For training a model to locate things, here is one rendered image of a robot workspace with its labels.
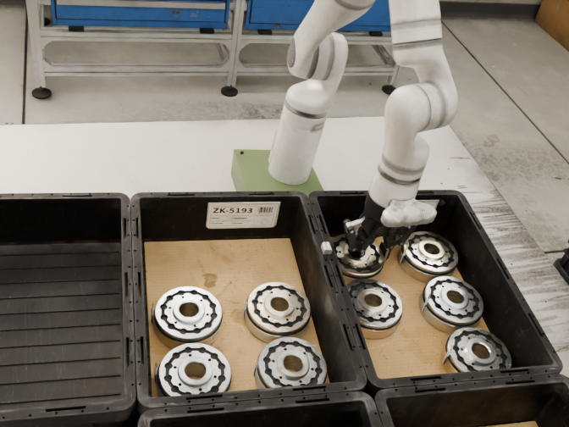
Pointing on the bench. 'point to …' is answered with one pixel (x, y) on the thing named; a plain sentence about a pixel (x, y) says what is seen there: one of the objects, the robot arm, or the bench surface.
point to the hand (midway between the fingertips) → (370, 255)
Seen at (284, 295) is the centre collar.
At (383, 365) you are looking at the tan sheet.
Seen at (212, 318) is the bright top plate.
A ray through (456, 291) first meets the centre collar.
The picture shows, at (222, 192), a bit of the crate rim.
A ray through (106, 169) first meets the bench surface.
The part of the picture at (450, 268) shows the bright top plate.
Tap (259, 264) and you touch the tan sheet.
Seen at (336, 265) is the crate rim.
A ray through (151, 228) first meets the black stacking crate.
